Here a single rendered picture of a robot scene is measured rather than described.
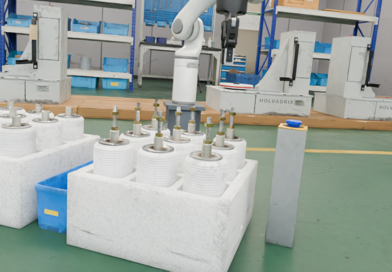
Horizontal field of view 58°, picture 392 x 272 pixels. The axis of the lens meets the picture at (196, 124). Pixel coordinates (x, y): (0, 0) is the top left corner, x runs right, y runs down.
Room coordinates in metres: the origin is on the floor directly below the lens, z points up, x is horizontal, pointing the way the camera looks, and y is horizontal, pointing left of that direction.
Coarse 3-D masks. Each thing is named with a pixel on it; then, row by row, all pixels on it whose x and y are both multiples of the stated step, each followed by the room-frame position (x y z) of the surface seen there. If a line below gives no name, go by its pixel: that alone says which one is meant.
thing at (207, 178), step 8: (192, 160) 0.74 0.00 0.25; (224, 160) 0.76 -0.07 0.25; (184, 168) 0.76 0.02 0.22; (192, 168) 0.74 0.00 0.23; (200, 168) 0.73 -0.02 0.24; (208, 168) 0.73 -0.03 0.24; (216, 168) 0.73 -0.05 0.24; (224, 168) 0.75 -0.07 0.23; (184, 176) 0.76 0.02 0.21; (192, 176) 0.74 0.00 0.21; (200, 176) 0.73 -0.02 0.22; (208, 176) 0.73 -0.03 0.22; (216, 176) 0.73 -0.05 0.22; (224, 176) 0.76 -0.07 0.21; (184, 184) 0.76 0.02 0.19; (192, 184) 0.74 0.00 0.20; (200, 184) 0.73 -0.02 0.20; (208, 184) 0.73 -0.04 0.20; (216, 184) 0.74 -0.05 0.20; (224, 184) 0.76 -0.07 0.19; (192, 192) 0.74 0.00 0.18; (200, 192) 0.73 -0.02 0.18; (208, 192) 0.73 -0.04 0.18; (216, 192) 0.74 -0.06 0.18
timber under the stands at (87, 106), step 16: (80, 96) 3.33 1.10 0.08; (96, 96) 3.44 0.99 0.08; (64, 112) 2.59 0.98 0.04; (80, 112) 2.62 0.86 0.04; (96, 112) 2.64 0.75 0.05; (128, 112) 2.69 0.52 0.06; (144, 112) 2.71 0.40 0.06; (208, 112) 2.87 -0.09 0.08; (320, 112) 3.51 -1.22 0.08; (352, 128) 3.06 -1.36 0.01; (368, 128) 3.09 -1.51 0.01; (384, 128) 3.12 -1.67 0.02
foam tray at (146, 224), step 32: (96, 192) 0.77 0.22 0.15; (128, 192) 0.75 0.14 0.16; (160, 192) 0.73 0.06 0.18; (224, 192) 0.75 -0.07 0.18; (96, 224) 0.77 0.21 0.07; (128, 224) 0.75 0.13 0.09; (160, 224) 0.72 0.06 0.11; (192, 224) 0.70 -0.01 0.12; (224, 224) 0.68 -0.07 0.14; (128, 256) 0.75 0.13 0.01; (160, 256) 0.72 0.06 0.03; (192, 256) 0.70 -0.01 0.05; (224, 256) 0.68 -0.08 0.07
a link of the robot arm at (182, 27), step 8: (192, 0) 1.29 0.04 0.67; (200, 0) 1.27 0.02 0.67; (208, 0) 1.26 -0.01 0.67; (184, 8) 1.32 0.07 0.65; (192, 8) 1.29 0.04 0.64; (200, 8) 1.28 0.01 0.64; (176, 16) 1.35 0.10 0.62; (184, 16) 1.31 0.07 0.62; (192, 16) 1.29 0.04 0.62; (176, 24) 1.33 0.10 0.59; (184, 24) 1.31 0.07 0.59; (192, 24) 1.30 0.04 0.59; (176, 32) 1.33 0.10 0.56; (184, 32) 1.32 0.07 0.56
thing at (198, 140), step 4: (184, 136) 1.00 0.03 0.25; (188, 136) 1.00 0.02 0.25; (192, 136) 1.00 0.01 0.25; (196, 136) 1.00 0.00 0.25; (200, 136) 1.01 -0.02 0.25; (204, 136) 1.02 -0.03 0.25; (192, 140) 0.99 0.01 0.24; (196, 140) 0.99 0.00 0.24; (200, 140) 1.00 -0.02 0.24; (196, 144) 0.99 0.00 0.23; (200, 144) 1.00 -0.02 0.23; (196, 148) 0.99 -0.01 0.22; (200, 148) 1.00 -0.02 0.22
